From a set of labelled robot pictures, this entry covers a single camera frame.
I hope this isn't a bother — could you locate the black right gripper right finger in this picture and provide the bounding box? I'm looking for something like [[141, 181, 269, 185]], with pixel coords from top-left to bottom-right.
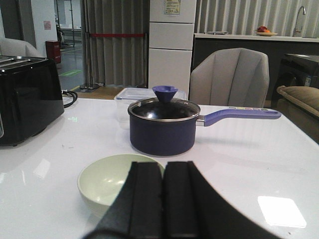
[[163, 161, 276, 239]]

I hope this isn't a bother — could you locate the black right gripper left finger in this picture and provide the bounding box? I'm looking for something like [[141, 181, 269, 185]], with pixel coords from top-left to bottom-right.
[[84, 162, 162, 239]]

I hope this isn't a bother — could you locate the green bowl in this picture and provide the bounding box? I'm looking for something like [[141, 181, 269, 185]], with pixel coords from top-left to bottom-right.
[[77, 154, 157, 219]]

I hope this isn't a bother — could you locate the glass pot lid blue knob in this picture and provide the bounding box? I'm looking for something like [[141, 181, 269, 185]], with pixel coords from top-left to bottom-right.
[[128, 86, 200, 122]]

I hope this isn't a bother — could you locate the clear plastic food container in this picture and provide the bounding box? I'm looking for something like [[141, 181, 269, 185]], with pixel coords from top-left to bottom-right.
[[114, 87, 188, 130]]

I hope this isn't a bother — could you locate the grey upholstered chair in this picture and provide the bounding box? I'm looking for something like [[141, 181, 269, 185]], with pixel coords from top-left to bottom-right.
[[189, 48, 270, 108]]

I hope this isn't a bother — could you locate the black silver toaster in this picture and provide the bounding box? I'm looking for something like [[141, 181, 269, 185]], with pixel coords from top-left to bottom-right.
[[0, 55, 64, 146]]

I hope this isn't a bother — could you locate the tan cushion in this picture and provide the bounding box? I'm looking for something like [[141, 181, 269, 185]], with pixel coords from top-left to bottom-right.
[[277, 86, 319, 117]]

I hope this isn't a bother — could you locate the dark kitchen counter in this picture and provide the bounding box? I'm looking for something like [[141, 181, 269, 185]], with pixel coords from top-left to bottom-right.
[[192, 33, 319, 91]]

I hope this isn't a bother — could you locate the red barrier belt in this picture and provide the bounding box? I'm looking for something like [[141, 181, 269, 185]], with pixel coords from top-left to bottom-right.
[[89, 33, 144, 38]]

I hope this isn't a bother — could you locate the red box on floor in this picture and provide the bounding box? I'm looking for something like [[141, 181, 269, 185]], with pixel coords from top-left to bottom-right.
[[45, 40, 61, 63]]

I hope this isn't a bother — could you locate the white refrigerator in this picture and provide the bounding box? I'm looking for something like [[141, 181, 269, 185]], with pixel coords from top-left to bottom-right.
[[148, 0, 196, 94]]

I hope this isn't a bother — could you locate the wooden fruit plate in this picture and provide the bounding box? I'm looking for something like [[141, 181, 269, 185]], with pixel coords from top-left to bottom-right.
[[256, 26, 278, 36]]

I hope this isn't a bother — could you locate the grey chair at left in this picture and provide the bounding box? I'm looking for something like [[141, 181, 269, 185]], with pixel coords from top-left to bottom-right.
[[0, 38, 44, 57]]

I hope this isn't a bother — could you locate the chrome faucet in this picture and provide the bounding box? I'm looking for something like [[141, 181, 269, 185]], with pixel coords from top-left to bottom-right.
[[293, 5, 306, 37]]

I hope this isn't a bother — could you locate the blue saucepan with handle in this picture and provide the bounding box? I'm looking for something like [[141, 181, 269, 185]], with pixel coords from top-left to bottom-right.
[[128, 97, 282, 157]]

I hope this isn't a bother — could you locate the black toaster power cable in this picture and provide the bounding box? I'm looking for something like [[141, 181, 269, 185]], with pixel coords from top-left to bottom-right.
[[61, 90, 78, 109]]

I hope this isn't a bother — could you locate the metal barrier post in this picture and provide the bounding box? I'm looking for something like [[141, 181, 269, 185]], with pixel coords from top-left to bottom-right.
[[80, 30, 99, 90]]

